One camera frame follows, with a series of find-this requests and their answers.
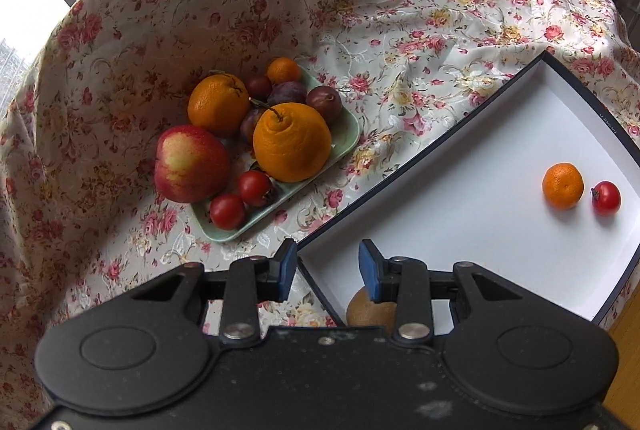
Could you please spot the pale green tray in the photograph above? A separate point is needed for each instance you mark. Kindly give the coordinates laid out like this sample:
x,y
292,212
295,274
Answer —
x,y
345,130

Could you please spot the brown kiwi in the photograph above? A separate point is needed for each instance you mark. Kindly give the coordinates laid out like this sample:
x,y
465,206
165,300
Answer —
x,y
365,312

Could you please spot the large knobbed orange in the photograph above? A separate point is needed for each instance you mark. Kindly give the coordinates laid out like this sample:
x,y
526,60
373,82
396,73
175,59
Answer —
x,y
292,145

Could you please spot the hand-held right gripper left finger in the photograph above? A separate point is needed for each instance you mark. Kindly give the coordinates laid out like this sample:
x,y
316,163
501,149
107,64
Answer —
x,y
286,272

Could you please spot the floral tablecloth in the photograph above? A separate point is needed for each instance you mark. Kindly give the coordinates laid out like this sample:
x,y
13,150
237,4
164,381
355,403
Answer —
x,y
400,10

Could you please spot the black box with white inside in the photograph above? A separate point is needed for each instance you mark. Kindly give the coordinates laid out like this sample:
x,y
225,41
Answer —
x,y
475,210

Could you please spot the red tomato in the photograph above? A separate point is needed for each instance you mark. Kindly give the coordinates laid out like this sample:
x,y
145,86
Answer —
x,y
227,211
606,198
255,187

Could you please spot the large round orange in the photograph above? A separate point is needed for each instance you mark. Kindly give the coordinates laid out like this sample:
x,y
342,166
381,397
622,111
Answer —
x,y
215,105

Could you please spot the purple plum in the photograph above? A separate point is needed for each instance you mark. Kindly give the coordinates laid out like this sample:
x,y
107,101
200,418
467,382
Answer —
x,y
248,124
286,93

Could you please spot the small mandarin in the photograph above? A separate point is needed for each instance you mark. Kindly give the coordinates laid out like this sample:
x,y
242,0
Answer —
x,y
562,186
283,71

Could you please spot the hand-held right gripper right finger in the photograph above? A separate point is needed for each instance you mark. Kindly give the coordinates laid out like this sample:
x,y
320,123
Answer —
x,y
369,272

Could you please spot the red yellow apple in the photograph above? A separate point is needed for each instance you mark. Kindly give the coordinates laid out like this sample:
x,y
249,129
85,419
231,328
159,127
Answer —
x,y
190,163

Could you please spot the small dark red plum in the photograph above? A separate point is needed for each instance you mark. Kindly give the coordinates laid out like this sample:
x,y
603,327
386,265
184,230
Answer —
x,y
258,86

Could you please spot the reddish brown plum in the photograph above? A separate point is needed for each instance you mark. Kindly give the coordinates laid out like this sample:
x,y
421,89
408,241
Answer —
x,y
324,103

